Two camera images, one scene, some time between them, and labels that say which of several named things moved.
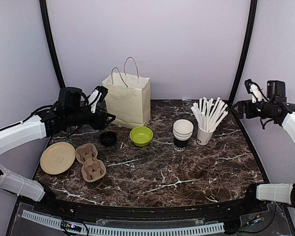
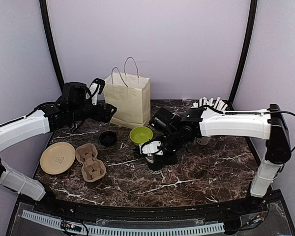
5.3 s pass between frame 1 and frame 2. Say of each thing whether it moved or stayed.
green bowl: stayed
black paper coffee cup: moved
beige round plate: stayed
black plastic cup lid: stayed
